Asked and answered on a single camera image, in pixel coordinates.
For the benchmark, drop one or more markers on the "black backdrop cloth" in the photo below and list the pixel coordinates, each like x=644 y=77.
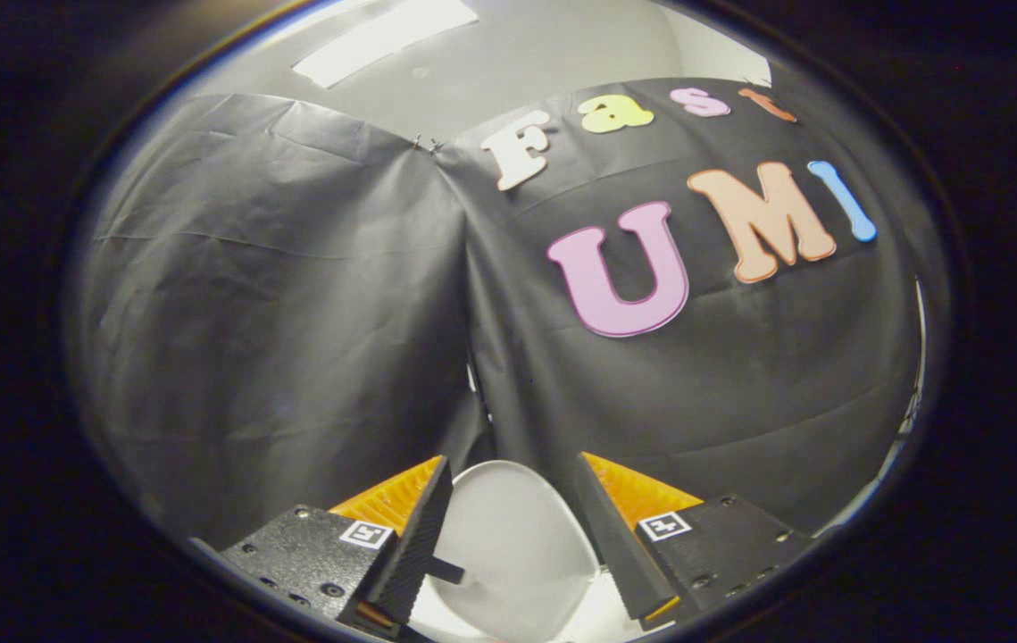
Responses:
x=294 y=339

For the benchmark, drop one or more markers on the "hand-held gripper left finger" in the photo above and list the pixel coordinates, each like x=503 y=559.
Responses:
x=419 y=545

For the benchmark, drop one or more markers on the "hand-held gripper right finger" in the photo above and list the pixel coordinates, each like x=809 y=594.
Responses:
x=611 y=545

